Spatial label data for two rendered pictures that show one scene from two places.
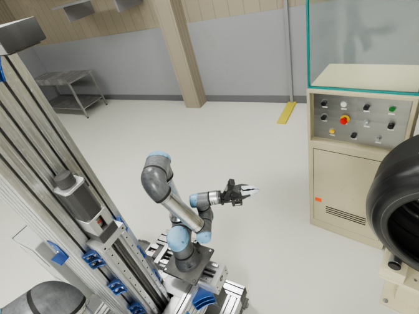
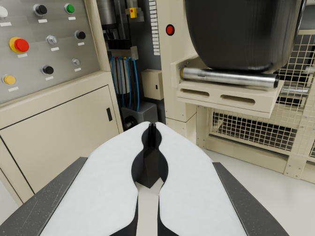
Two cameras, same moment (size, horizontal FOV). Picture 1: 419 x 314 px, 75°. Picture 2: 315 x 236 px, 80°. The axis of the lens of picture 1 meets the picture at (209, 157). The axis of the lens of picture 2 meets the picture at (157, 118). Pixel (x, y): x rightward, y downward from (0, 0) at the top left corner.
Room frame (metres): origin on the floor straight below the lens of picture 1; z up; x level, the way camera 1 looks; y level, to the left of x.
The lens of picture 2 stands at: (0.99, -0.08, 1.13)
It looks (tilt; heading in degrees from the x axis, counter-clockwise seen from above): 29 degrees down; 261
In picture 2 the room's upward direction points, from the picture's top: 6 degrees counter-clockwise
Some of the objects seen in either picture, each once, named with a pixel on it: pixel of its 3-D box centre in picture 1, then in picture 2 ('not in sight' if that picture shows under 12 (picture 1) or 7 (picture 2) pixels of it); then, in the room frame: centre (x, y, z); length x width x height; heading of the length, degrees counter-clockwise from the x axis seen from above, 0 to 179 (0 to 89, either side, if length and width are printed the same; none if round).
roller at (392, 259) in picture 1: (403, 234); (223, 76); (0.63, -0.71, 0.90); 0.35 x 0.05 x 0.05; 133
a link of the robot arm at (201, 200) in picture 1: (200, 200); not in sight; (1.04, 0.11, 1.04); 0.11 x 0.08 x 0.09; 78
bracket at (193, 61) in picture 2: not in sight; (195, 64); (0.65, -0.94, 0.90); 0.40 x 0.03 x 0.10; 43
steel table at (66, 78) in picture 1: (64, 92); not in sight; (6.04, 2.59, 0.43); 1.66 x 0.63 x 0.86; 52
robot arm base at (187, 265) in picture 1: (186, 254); not in sight; (0.95, 0.28, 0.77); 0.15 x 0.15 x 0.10
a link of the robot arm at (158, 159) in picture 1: (171, 196); not in sight; (1.08, 0.25, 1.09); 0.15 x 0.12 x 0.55; 168
